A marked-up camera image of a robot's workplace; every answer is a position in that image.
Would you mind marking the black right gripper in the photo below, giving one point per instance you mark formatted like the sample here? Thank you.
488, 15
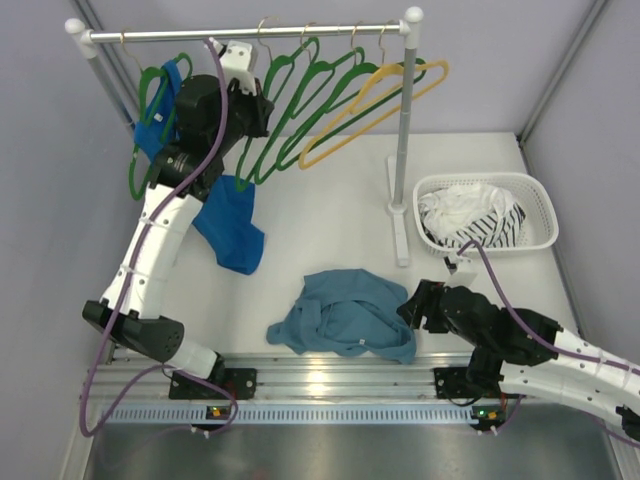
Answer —
425, 304

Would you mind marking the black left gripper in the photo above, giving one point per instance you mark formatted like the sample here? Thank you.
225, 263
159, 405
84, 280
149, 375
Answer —
255, 113

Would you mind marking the light blue tank top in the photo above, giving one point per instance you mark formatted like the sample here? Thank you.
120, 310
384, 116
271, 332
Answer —
349, 312

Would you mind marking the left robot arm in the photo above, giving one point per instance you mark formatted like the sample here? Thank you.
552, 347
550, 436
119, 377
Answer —
188, 188

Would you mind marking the green hanger with blue top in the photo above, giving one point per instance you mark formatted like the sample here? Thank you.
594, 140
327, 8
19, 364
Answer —
156, 127

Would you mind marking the royal blue tank top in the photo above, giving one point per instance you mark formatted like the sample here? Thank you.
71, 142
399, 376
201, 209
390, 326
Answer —
225, 222

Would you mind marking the white clothes in basket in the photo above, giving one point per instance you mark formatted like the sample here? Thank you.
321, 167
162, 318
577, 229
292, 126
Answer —
461, 204

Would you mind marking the striped garment in basket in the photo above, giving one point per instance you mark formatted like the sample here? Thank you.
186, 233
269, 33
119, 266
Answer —
491, 230

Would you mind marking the white plastic laundry basket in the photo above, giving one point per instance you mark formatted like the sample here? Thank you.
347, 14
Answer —
540, 229

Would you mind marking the silver clothes rack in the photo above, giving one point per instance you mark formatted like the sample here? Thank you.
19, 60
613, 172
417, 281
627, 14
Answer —
409, 27

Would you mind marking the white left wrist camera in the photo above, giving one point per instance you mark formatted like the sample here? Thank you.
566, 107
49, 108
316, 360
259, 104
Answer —
238, 62

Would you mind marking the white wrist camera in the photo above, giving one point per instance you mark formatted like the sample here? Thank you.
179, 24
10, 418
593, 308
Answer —
462, 271
238, 62

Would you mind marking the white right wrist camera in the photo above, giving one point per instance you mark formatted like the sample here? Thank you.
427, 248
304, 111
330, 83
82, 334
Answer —
462, 271

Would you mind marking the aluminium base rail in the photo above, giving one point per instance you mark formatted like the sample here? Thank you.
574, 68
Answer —
288, 390

